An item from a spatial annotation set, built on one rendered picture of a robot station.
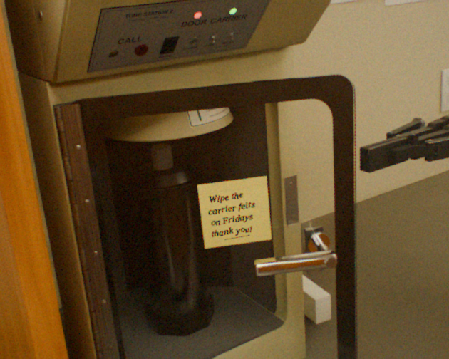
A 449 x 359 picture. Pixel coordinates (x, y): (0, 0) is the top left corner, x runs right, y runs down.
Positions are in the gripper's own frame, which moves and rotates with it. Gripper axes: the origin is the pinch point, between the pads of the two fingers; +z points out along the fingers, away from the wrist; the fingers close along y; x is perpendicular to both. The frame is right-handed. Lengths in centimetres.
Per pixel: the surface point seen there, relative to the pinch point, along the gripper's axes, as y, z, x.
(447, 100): -54, -83, 14
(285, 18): -4.7, 10.6, -17.4
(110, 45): -5.0, 31.6, -17.0
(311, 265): 5.3, 16.8, 7.5
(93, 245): -9.4, 35.2, 4.2
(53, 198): -16.4, 36.7, 0.2
